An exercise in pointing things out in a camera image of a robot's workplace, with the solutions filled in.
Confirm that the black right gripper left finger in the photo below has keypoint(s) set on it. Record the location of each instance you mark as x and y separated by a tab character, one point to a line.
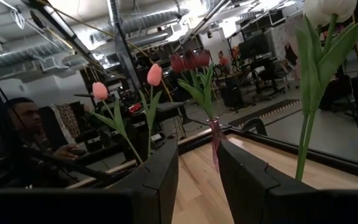
154	193

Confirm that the black vertical frame post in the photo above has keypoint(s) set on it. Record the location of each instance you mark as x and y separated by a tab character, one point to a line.
126	59

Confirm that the silver ventilation duct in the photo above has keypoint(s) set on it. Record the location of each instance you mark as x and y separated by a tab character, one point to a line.
17	54

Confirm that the grey stool seat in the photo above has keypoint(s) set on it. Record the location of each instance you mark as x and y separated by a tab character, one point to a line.
169	106

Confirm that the patterned cloth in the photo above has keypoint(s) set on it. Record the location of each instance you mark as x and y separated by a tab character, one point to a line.
68	119

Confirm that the black office chair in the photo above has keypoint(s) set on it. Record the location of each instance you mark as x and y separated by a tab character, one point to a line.
272	77

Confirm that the pink artificial tulip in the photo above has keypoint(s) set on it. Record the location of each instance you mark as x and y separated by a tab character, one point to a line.
99	91
154	74

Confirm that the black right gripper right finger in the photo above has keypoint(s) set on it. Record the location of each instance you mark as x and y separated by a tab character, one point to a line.
253	199

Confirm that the black striped floor mat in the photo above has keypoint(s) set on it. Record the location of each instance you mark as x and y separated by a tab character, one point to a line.
266	112

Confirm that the black box on floor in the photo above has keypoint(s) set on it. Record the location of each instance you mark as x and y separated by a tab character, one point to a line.
232	96

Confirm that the slim pink glass vase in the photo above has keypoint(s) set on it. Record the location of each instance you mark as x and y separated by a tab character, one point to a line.
215	137

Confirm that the black monitor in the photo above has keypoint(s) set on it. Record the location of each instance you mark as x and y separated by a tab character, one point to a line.
253	46

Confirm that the white artificial tulip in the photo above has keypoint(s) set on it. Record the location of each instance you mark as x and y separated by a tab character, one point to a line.
312	12
337	7

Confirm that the black overhead frame beam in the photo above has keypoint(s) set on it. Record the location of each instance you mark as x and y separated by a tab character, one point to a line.
67	31

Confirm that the dark red artificial tulip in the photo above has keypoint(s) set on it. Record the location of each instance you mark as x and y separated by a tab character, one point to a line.
177	63
204	57
190	59

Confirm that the person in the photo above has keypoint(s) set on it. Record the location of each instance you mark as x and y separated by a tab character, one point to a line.
223	59
26	119

